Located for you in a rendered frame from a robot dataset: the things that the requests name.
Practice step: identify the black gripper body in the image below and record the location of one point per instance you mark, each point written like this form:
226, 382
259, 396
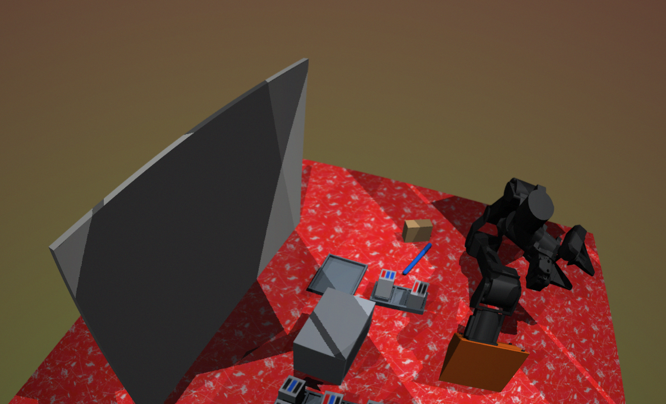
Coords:
569, 248

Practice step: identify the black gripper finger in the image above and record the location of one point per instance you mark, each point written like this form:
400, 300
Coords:
583, 261
558, 278

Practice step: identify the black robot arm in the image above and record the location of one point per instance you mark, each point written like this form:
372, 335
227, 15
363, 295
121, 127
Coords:
522, 210

